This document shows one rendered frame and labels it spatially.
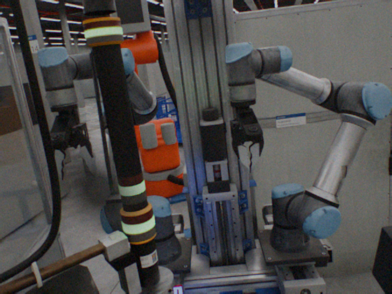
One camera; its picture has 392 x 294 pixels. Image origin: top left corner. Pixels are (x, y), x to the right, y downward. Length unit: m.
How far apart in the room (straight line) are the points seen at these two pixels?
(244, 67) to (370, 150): 1.83
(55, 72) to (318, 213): 0.87
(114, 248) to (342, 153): 0.88
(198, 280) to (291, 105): 1.39
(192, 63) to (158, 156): 3.17
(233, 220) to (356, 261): 1.74
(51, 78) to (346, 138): 0.90
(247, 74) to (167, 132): 3.45
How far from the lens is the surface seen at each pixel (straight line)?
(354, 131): 1.19
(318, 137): 2.46
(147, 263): 0.49
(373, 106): 1.19
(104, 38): 0.41
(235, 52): 0.92
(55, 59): 0.97
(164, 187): 4.48
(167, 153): 4.42
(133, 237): 0.47
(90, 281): 0.65
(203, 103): 1.31
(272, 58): 0.97
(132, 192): 0.44
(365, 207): 2.79
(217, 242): 1.43
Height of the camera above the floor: 1.76
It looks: 15 degrees down
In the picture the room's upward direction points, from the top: 7 degrees counter-clockwise
